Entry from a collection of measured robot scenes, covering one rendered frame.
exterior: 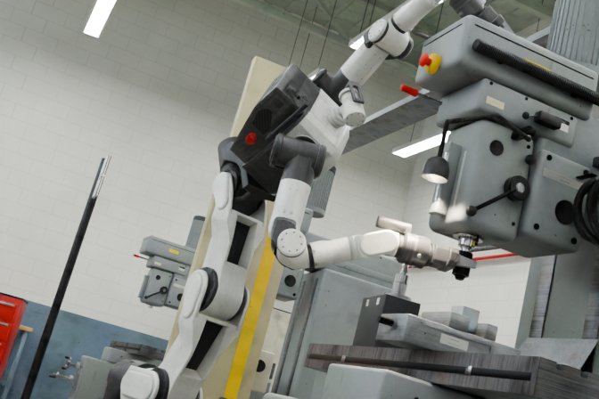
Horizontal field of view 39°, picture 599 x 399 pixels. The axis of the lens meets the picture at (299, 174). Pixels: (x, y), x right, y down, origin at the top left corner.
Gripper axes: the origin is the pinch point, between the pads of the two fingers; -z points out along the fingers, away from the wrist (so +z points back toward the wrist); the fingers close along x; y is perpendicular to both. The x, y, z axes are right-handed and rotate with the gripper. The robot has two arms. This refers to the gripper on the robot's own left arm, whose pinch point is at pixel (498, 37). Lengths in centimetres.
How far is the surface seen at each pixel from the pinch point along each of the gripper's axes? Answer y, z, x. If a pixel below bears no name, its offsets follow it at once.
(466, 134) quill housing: -33.5, -12.4, 5.0
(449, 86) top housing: -23.6, 0.0, -0.7
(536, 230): -41, -43, 12
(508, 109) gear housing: -23.3, -14.3, 13.7
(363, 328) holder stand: -79, -42, -47
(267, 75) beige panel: 8, 44, -168
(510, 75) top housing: -16.2, -7.6, 14.8
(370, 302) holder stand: -72, -38, -46
